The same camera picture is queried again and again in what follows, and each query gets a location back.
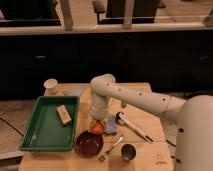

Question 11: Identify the green plastic tray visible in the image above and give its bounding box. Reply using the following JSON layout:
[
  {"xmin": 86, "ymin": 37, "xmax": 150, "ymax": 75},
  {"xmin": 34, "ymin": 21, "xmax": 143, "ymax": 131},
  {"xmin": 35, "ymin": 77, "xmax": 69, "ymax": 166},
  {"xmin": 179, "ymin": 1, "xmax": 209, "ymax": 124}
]
[{"xmin": 19, "ymin": 96, "xmax": 79, "ymax": 152}]

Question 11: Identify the white handled brush tool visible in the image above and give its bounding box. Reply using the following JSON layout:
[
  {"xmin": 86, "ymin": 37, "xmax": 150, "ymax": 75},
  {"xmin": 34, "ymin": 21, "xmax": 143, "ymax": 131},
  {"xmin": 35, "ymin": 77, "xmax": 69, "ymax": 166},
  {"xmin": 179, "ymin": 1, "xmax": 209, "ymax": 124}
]
[{"xmin": 116, "ymin": 112, "xmax": 153, "ymax": 143}]

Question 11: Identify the metal fork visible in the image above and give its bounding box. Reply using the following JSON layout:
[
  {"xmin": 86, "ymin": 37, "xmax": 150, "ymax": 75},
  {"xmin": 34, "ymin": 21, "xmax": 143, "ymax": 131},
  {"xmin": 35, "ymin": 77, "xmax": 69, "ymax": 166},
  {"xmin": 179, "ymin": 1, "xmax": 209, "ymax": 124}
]
[{"xmin": 99, "ymin": 135, "xmax": 124, "ymax": 162}]

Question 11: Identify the blue sponge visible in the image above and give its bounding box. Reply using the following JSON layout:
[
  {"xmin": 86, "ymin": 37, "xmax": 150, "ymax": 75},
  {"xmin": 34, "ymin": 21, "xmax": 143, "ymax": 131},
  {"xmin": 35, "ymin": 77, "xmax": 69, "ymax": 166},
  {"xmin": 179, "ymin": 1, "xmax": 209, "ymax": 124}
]
[{"xmin": 105, "ymin": 116, "xmax": 117, "ymax": 135}]

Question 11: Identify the wooden block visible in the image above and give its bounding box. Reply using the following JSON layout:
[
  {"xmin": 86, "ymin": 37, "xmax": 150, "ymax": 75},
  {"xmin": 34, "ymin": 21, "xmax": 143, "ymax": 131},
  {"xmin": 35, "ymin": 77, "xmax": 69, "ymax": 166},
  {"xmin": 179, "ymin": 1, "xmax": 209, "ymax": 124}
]
[{"xmin": 57, "ymin": 105, "xmax": 72, "ymax": 125}]

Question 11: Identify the small metal cup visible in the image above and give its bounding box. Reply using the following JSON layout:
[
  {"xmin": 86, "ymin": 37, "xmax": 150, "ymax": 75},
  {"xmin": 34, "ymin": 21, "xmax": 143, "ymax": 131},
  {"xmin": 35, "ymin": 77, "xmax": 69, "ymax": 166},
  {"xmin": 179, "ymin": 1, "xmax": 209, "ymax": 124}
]
[{"xmin": 121, "ymin": 144, "xmax": 136, "ymax": 161}]

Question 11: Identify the dark chair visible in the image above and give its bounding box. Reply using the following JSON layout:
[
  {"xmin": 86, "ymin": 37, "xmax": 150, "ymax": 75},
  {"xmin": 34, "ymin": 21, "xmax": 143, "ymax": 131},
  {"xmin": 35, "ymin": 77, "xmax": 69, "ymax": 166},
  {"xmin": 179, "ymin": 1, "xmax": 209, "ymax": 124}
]
[{"xmin": 92, "ymin": 0, "xmax": 166, "ymax": 25}]

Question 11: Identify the grey cloth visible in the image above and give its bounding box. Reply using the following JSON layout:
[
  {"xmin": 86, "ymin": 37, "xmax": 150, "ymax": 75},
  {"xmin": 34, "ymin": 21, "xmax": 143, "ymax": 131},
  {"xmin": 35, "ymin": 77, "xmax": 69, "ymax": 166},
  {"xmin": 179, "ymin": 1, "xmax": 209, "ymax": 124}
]
[{"xmin": 63, "ymin": 88, "xmax": 86, "ymax": 97}]

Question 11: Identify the black cable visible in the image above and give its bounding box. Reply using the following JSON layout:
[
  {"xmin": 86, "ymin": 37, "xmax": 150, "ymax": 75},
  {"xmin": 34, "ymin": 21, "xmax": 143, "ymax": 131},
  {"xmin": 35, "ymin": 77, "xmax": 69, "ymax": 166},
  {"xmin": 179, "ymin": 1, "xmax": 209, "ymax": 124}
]
[{"xmin": 165, "ymin": 138, "xmax": 178, "ymax": 149}]

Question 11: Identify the red-orange apple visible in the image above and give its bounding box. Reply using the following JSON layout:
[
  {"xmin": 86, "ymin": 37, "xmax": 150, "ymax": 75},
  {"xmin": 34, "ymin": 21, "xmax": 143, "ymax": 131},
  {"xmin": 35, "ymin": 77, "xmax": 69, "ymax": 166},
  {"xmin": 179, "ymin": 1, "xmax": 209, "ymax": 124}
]
[{"xmin": 90, "ymin": 121, "xmax": 105, "ymax": 135}]

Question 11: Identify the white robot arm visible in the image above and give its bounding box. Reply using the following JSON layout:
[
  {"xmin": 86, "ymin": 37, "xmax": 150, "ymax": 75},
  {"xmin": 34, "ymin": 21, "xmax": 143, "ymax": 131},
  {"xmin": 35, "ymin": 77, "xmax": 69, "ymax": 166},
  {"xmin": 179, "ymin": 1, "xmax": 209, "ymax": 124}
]
[{"xmin": 90, "ymin": 74, "xmax": 213, "ymax": 171}]

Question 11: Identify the purple bowl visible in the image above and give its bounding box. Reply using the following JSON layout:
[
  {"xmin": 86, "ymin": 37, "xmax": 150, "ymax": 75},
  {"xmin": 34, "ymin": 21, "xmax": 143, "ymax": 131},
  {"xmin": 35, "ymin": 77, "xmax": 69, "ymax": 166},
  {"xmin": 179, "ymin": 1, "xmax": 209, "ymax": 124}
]
[{"xmin": 75, "ymin": 131, "xmax": 104, "ymax": 158}]

